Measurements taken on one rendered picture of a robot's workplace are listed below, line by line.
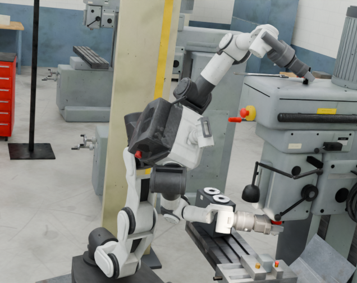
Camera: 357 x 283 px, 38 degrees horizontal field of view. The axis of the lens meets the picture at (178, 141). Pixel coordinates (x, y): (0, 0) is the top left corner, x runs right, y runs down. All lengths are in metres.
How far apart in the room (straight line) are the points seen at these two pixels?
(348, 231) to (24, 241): 2.76
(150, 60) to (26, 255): 1.81
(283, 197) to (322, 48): 7.06
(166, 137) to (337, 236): 0.99
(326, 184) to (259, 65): 7.32
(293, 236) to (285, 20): 5.80
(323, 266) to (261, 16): 7.31
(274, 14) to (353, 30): 7.23
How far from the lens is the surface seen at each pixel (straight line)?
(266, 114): 1.98
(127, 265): 2.87
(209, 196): 2.83
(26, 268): 4.14
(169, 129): 2.18
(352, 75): 2.21
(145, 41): 3.65
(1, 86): 6.38
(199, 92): 2.32
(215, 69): 2.30
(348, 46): 2.22
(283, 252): 4.48
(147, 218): 2.65
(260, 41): 2.04
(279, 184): 2.15
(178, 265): 4.29
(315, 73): 8.58
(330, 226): 2.65
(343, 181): 2.29
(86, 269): 3.09
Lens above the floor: 2.27
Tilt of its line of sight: 19 degrees down
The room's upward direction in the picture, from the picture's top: 8 degrees clockwise
